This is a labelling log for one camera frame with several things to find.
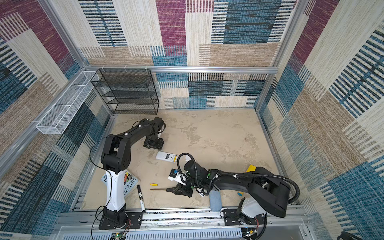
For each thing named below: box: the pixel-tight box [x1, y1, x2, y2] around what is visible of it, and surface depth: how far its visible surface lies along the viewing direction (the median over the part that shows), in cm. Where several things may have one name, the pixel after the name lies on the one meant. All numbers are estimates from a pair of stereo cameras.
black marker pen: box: [137, 184, 146, 212], surface depth 81 cm
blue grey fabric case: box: [208, 190, 222, 212], surface depth 78 cm
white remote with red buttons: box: [155, 151, 178, 163], surface depth 96 cm
